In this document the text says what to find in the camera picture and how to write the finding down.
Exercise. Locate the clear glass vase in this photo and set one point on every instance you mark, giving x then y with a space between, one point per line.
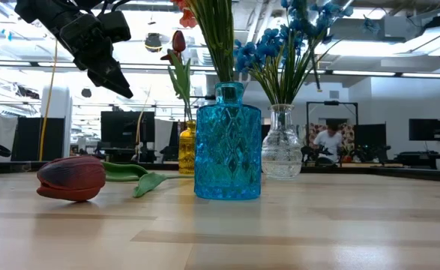
281 150

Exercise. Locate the floral patterned panel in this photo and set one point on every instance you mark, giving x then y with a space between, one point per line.
349 135

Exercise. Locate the black computer monitor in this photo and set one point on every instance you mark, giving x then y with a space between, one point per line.
126 129
425 129
369 135

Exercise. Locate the dark office desk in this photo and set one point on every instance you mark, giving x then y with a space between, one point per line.
418 154

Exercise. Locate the black stand frame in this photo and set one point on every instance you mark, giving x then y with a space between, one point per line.
332 102

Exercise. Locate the background black robot arm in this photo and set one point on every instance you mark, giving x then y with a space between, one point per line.
369 153

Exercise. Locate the black partition panel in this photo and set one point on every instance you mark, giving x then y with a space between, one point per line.
28 138

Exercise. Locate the person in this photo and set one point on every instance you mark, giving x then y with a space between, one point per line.
330 142

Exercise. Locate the yellow glass vase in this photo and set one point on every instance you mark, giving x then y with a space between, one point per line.
186 150

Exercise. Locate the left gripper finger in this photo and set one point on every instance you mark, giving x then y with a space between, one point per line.
114 73
105 83

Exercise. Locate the black ceiling dome fixture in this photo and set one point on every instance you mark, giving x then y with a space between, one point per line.
153 41

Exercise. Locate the blue glass vase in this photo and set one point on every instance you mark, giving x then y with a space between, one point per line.
227 150

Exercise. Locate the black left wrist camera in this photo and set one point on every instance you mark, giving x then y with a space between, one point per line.
116 26

